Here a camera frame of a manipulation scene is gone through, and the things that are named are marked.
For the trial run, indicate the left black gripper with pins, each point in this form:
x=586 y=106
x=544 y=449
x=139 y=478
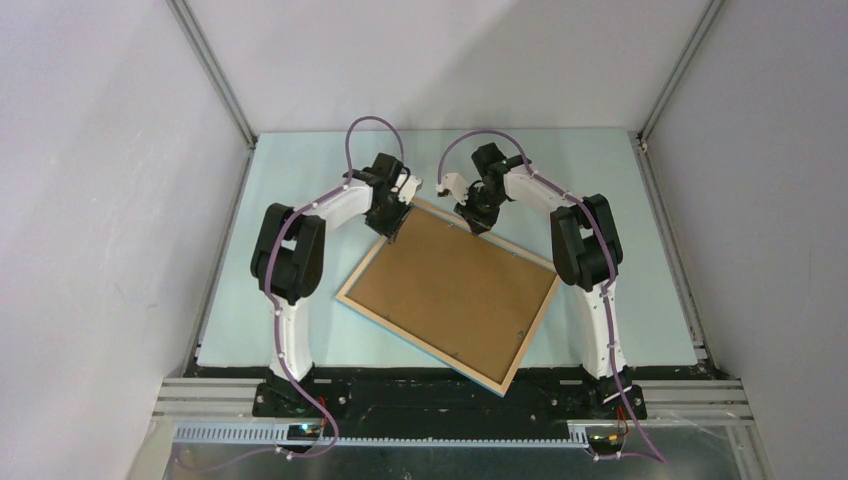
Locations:
x=390 y=229

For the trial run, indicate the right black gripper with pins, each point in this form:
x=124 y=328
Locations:
x=478 y=224

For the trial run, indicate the brown fibreboard backing board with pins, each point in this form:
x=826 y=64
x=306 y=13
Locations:
x=450 y=291

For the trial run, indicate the light wooden picture frame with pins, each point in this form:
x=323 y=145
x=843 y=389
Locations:
x=523 y=358

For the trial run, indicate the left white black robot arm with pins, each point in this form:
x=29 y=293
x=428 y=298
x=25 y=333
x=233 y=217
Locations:
x=288 y=257

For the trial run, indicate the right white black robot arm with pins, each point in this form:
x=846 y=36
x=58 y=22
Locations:
x=586 y=250

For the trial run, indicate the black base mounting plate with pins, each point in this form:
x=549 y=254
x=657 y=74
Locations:
x=441 y=404

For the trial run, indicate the light blue table mat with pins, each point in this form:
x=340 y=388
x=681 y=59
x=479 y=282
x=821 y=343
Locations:
x=293 y=168

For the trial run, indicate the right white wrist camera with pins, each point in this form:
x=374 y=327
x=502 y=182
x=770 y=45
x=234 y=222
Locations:
x=455 y=186

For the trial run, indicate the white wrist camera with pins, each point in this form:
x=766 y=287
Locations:
x=406 y=187
x=455 y=186

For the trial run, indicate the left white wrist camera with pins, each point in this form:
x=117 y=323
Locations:
x=406 y=187

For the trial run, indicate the aluminium rail frame front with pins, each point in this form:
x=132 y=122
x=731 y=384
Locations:
x=220 y=411

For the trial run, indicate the left aluminium corner post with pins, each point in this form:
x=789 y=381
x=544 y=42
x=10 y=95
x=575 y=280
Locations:
x=209 y=63

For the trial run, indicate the aluminium corner post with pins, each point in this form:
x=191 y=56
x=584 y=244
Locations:
x=209 y=63
x=681 y=66

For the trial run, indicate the right aluminium corner post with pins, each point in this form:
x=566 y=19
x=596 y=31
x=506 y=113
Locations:
x=681 y=66

